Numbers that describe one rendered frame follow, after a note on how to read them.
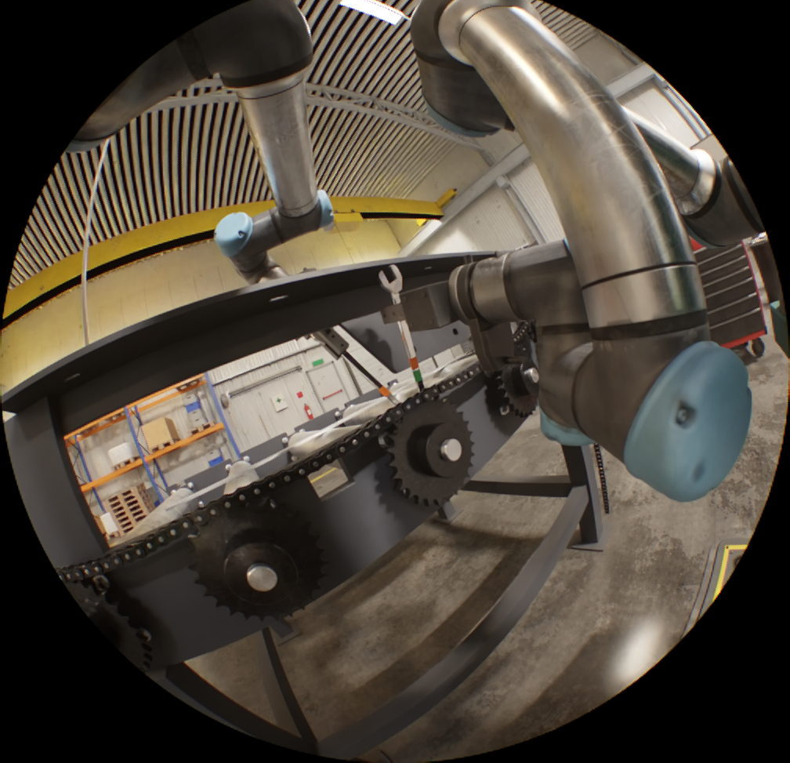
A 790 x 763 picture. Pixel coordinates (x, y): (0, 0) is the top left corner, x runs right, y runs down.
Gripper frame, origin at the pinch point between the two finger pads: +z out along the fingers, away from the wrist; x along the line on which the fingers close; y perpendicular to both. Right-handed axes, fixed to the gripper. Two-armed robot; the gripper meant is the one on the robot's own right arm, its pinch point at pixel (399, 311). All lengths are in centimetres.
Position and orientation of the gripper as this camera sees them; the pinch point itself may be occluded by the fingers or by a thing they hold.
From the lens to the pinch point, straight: 43.4
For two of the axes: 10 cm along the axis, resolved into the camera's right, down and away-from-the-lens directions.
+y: -2.8, -9.3, -2.2
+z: -6.2, 0.0, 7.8
